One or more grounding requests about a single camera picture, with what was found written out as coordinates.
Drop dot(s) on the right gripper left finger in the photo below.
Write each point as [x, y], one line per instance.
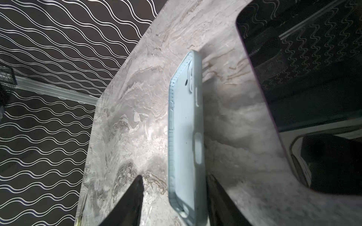
[127, 212]

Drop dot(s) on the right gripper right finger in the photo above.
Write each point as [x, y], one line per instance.
[221, 208]

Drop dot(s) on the scissors with pale handles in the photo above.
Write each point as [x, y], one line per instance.
[79, 218]

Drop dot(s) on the black wire basket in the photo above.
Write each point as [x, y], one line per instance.
[8, 83]

